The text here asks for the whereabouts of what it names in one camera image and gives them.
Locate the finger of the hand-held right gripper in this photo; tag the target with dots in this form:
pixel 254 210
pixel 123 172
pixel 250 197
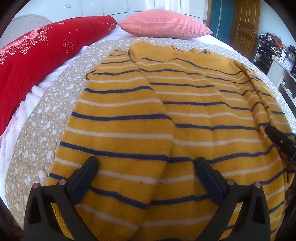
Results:
pixel 277 136
pixel 290 157

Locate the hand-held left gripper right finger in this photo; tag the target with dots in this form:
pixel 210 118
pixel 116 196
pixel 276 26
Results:
pixel 213 183

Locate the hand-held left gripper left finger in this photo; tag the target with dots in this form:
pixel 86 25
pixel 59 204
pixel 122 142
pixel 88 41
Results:
pixel 79 185

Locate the yellow striped sweater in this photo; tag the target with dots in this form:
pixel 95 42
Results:
pixel 185 115

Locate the white cabinet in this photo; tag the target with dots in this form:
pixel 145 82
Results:
pixel 277 74

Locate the beige heart-print quilt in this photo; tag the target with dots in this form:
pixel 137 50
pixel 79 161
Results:
pixel 46 115

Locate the black mantel clock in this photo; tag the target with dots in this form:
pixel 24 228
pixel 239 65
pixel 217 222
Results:
pixel 291 56

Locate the wooden panel door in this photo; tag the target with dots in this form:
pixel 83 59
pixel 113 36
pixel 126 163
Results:
pixel 245 30

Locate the teal glass door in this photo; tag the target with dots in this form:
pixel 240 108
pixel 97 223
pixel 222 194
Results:
pixel 222 20

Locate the red floral pillow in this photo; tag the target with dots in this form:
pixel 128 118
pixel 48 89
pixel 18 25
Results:
pixel 46 58

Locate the pink ribbed pillow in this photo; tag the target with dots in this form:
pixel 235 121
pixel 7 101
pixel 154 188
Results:
pixel 161 23

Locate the white bed headboard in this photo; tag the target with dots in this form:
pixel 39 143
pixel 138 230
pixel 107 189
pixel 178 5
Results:
pixel 23 20

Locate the white glossy wardrobe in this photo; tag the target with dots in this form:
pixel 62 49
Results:
pixel 104 7

